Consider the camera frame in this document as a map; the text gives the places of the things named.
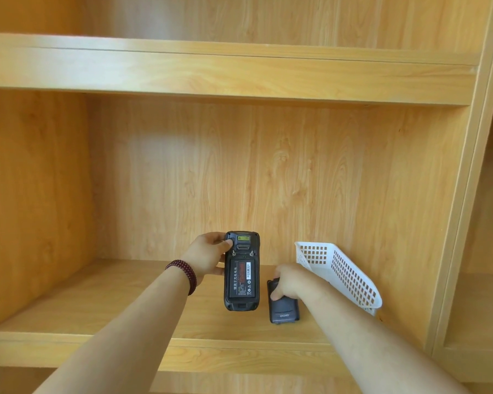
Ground person's right hand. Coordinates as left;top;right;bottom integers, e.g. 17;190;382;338
270;264;315;301

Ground person's left hand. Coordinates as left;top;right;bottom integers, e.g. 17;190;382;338
180;232;233;287

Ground black battery cover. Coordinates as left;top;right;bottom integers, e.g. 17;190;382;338
266;280;300;324

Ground black handheld scanner device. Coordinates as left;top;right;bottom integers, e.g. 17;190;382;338
223;231;260;312

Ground person's left forearm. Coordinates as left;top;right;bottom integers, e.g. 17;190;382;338
34;268;190;394

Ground person's right forearm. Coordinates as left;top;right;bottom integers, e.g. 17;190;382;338
299;279;473;394

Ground white plastic mesh basket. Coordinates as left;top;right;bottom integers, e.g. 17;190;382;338
294;241;383;317

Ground wooden shelf unit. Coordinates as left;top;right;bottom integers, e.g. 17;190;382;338
0;0;493;394

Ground dark red bead bracelet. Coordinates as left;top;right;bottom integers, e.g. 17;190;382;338
165;259;197;296

